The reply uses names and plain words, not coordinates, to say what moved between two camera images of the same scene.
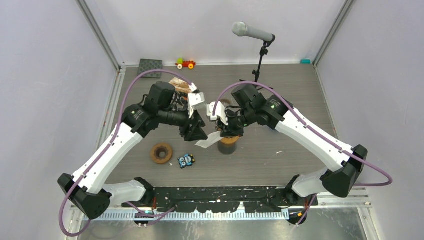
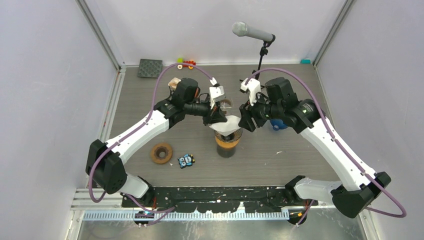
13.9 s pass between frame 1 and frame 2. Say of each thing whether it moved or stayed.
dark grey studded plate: stayed
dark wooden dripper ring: stayed
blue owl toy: stayed
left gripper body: moved
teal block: stayed
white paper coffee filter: moved
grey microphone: stayed
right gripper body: moved
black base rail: stayed
